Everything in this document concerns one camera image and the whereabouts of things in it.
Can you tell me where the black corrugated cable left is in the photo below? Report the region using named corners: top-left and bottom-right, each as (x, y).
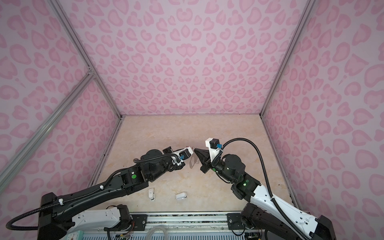
top-left (5, 152), bottom-right (181, 231)

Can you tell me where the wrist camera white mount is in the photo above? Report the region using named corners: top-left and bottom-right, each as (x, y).
top-left (172, 147), bottom-right (194, 166)
top-left (205, 138), bottom-right (222, 163)

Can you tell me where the aluminium frame post left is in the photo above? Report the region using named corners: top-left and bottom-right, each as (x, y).
top-left (47, 0), bottom-right (123, 120)

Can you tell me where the aluminium corner frame post right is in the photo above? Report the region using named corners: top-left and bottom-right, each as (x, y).
top-left (259, 0), bottom-right (318, 118)

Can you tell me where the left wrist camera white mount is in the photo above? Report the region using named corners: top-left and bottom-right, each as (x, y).
top-left (172, 147), bottom-right (194, 166)

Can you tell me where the white stapler left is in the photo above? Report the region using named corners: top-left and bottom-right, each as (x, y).
top-left (148, 188), bottom-right (156, 202)

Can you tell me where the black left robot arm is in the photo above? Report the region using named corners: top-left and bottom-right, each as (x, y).
top-left (38, 147), bottom-right (193, 240)

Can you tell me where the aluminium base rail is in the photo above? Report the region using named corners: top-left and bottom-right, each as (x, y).
top-left (56, 211), bottom-right (313, 240)

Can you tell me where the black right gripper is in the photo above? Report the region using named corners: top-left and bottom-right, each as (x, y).
top-left (193, 149), bottom-right (236, 184)

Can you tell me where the aluminium diagonal frame bar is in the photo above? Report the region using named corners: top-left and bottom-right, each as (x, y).
top-left (1, 70), bottom-right (94, 193)

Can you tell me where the white stapler right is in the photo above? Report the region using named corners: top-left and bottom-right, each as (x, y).
top-left (175, 192), bottom-right (188, 201)

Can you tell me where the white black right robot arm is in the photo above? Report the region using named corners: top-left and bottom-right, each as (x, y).
top-left (195, 149), bottom-right (336, 240)

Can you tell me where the black corrugated cable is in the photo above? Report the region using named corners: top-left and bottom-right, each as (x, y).
top-left (220, 137), bottom-right (310, 240)
top-left (5, 152), bottom-right (181, 231)

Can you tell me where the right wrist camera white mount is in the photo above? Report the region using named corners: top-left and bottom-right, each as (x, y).
top-left (205, 138), bottom-right (222, 163)

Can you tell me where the white stapler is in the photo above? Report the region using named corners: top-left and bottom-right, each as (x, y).
top-left (175, 192), bottom-right (188, 201)
top-left (148, 188), bottom-right (156, 202)

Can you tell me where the black corrugated cable right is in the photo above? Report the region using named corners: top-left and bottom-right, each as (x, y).
top-left (220, 137), bottom-right (310, 240)

